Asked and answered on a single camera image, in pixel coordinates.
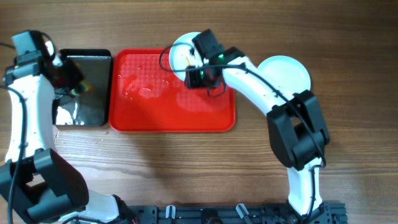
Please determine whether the red plastic tray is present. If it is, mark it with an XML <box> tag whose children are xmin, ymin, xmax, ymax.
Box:
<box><xmin>108</xmin><ymin>49</ymin><xmax>236</xmax><ymax>133</ymax></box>

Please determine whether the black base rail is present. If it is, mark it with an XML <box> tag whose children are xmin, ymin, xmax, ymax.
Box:
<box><xmin>70</xmin><ymin>202</ymin><xmax>347</xmax><ymax>224</ymax></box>

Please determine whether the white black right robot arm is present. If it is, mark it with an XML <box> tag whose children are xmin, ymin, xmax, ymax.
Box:
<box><xmin>169</xmin><ymin>29</ymin><xmax>330</xmax><ymax>223</ymax></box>

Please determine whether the black water tray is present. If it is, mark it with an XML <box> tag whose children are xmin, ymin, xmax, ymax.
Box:
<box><xmin>53</xmin><ymin>49</ymin><xmax>113</xmax><ymax>126</ymax></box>

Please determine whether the green yellow sponge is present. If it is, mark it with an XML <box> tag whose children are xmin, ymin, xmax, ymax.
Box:
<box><xmin>70</xmin><ymin>80</ymin><xmax>92</xmax><ymax>96</ymax></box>

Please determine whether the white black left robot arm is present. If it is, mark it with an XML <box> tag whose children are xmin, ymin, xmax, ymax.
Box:
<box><xmin>1</xmin><ymin>30</ymin><xmax>139</xmax><ymax>223</ymax></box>

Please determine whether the small white plate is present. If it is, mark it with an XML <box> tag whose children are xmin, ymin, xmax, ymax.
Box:
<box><xmin>257</xmin><ymin>55</ymin><xmax>312</xmax><ymax>93</ymax></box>

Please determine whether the white plate with sauce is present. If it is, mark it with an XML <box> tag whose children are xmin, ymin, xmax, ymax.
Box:
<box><xmin>169</xmin><ymin>32</ymin><xmax>203</xmax><ymax>81</ymax></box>

